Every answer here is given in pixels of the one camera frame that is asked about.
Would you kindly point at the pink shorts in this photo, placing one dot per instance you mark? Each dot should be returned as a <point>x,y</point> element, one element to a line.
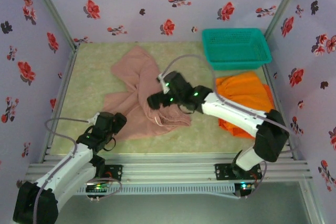
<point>136,82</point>

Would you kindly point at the red-orange shorts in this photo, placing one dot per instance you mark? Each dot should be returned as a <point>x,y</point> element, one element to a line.
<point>236,130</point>

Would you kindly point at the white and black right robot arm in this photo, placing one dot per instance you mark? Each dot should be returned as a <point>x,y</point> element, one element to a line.
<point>231,111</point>

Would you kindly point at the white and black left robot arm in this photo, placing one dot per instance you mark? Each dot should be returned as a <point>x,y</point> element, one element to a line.
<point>60,169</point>

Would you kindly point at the left controller board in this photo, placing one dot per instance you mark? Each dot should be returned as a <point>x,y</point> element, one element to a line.
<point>97,187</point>

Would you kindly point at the controller board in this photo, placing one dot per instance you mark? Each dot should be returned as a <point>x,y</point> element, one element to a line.
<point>244,188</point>
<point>97,187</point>

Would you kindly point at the teal plastic basket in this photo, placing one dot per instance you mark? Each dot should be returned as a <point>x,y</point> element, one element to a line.
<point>236,45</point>

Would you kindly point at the right controller board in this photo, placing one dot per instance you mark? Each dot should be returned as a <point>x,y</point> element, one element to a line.
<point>244,188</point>

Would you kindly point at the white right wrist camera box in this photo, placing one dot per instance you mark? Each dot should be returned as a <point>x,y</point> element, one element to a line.
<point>165,87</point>

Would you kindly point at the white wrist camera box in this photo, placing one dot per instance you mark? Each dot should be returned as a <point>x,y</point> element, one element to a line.
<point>94,119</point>
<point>165,87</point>

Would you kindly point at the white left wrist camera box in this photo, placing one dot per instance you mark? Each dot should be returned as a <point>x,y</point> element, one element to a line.
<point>94,119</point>

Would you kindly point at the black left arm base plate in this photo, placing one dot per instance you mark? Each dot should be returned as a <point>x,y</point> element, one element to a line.
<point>116,171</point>

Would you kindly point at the aluminium mounting rail frame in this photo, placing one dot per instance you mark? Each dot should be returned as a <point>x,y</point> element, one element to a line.
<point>170,166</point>

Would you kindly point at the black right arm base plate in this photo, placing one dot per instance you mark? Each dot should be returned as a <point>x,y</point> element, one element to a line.
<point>223,171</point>

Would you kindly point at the aluminium frame leg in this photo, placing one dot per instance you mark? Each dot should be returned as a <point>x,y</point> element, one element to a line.
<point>312,203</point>

